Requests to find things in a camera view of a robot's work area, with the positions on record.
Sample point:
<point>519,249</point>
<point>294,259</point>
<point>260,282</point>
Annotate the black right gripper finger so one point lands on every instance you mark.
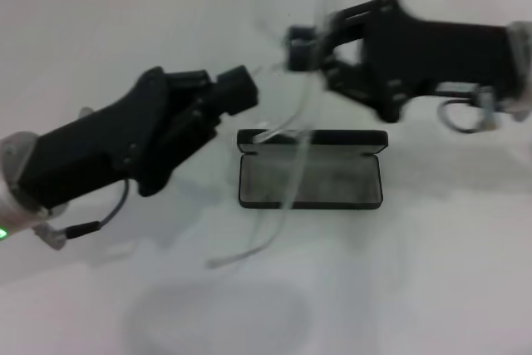
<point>303,57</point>
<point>301,34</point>

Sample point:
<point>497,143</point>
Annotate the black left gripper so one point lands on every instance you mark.
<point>95,151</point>

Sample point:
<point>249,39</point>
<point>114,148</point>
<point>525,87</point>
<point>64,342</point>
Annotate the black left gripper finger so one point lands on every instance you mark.
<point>237,80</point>
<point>237,103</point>

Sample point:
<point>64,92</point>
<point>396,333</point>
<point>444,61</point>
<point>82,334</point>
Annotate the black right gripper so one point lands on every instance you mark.
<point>449,55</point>

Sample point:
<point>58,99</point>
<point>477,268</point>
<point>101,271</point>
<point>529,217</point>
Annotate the clear frame glasses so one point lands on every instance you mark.
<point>301,155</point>

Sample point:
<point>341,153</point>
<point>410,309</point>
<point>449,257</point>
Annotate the black glasses case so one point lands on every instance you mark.
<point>353,188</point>

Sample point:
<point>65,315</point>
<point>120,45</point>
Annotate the silver left wrist stub plug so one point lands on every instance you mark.
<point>86,111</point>

